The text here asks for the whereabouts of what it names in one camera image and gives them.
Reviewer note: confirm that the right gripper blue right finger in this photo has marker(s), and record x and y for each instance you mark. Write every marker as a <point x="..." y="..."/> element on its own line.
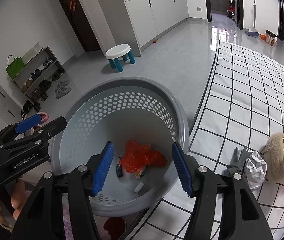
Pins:
<point x="241" y="216"/>

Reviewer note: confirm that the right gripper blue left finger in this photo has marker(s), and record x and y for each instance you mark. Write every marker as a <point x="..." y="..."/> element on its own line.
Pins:
<point x="42" y="215"/>

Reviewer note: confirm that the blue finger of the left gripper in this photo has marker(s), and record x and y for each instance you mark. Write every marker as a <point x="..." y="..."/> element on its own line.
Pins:
<point x="27" y="124"/>

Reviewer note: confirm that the red plastic bag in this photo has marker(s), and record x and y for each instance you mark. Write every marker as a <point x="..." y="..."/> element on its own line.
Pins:
<point x="138" y="156"/>

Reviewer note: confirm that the white round lid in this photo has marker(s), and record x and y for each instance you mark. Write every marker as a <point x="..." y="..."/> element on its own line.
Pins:
<point x="138" y="187"/>

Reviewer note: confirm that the trash bin with black bag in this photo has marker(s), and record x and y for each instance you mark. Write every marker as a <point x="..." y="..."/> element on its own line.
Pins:
<point x="270" y="37"/>

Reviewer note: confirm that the person left hand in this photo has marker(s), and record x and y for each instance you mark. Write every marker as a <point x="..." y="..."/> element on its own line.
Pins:
<point x="13" y="201"/>

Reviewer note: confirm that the pink slipper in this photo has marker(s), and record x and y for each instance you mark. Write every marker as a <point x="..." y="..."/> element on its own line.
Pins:
<point x="43" y="117"/>

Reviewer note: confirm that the shoe rack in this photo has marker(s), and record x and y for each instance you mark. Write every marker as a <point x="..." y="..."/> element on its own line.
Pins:
<point x="35" y="79"/>

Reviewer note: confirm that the grey sneakers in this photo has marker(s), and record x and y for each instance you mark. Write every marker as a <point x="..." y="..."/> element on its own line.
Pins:
<point x="62" y="89"/>

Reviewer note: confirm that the grey cloth rag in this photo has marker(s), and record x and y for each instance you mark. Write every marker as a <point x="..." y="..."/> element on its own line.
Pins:
<point x="238" y="161"/>

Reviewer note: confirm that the green handbag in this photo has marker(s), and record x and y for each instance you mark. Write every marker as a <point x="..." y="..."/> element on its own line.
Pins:
<point x="14" y="68"/>

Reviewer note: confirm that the grey perforated laundry basket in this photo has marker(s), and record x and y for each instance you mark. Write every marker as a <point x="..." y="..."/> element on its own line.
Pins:
<point x="120" y="110"/>

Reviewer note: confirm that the purple fluffy rug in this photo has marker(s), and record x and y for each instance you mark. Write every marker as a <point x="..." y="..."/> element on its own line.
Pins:
<point x="79" y="222"/>

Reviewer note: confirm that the beige plush toy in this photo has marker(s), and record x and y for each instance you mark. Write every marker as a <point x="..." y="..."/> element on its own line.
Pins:
<point x="273" y="154"/>

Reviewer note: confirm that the white stool with teal legs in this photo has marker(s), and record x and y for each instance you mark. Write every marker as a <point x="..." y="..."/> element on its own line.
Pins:
<point x="120" y="51"/>

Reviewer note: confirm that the dark brown door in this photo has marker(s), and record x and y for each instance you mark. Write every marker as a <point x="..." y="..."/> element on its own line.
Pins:
<point x="80" y="25"/>

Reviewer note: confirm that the checkered white tablecloth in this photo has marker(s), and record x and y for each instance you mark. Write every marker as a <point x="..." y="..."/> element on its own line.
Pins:
<point x="243" y="105"/>

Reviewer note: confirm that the grey white cabinet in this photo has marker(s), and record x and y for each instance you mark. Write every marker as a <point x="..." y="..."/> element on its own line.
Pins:
<point x="140" y="22"/>

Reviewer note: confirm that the blue dustpan with broom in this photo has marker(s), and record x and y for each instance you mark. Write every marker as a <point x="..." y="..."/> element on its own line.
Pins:
<point x="253" y="31"/>

